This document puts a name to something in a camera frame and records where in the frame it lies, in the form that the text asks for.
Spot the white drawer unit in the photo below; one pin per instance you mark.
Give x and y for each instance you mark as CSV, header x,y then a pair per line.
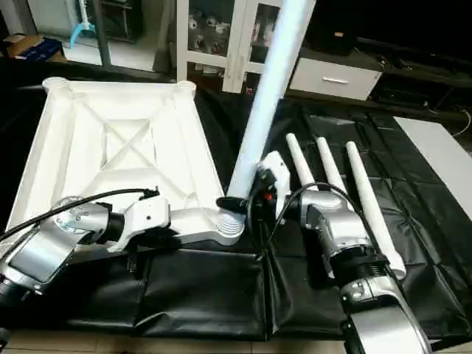
x,y
332,75

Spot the white plastic table leg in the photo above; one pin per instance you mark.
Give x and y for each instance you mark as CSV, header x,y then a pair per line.
x,y
372,206
328,166
269,96
299,162

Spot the white glass door cabinet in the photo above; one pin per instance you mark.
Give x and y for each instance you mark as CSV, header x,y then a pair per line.
x,y
221,37

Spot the dark low media cabinet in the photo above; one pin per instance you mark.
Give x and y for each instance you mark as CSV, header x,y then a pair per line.
x,y
428,81

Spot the brown cardboard box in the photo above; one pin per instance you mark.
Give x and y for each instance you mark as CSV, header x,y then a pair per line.
x,y
33,48

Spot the black work mat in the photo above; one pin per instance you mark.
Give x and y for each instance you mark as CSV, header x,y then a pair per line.
x,y
206,295

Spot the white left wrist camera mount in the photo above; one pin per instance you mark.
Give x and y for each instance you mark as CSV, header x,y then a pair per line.
x,y
147,215

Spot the white flat board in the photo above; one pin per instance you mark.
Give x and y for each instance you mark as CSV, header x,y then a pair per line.
x,y
439,151

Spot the grey vertical metal pole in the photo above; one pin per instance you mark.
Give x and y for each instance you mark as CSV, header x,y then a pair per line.
x,y
102,33

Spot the light blue plastic object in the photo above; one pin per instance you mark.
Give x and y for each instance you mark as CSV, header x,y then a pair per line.
x,y
80,29

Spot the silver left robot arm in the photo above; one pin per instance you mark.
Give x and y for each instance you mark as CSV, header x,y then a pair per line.
x,y
51,247

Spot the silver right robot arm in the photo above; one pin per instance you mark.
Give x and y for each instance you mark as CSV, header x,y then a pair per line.
x,y
346,243

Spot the white plastic table top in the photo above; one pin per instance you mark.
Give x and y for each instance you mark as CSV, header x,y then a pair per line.
x,y
110,147

